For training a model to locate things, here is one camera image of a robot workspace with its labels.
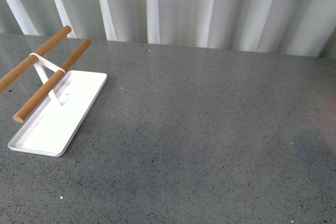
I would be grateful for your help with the white towel rack stand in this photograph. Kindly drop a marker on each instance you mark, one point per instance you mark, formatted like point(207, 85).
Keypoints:
point(52, 126)

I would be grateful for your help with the white pleated curtain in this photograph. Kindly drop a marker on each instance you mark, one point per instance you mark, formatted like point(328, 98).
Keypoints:
point(294, 27)

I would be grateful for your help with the wooden rack rod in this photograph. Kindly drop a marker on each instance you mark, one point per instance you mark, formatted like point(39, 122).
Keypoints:
point(21, 115)
point(20, 69)

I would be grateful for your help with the near wooden rack rod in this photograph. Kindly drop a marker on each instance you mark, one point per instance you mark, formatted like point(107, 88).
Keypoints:
point(21, 115)

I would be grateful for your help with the far wooden rack rod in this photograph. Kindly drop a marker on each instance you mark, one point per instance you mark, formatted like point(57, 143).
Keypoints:
point(20, 69)

